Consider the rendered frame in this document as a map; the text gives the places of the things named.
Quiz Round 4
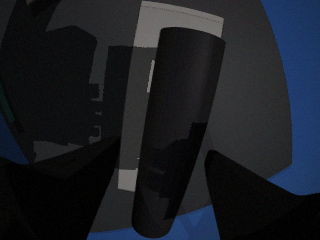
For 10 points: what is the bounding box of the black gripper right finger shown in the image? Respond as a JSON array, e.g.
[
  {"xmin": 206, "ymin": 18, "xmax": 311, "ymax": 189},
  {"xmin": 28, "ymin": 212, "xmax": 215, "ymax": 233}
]
[{"xmin": 204, "ymin": 149, "xmax": 320, "ymax": 240}]

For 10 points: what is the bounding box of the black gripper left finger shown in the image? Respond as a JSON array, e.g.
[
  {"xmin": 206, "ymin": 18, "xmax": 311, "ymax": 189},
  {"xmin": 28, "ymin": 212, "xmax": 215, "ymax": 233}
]
[{"xmin": 0, "ymin": 135, "xmax": 120, "ymax": 240}]

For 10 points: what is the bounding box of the beige square tile with dark centre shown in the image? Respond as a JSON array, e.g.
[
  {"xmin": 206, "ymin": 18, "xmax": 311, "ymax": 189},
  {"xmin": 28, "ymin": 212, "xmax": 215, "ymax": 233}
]
[{"xmin": 27, "ymin": 0, "xmax": 36, "ymax": 5}]

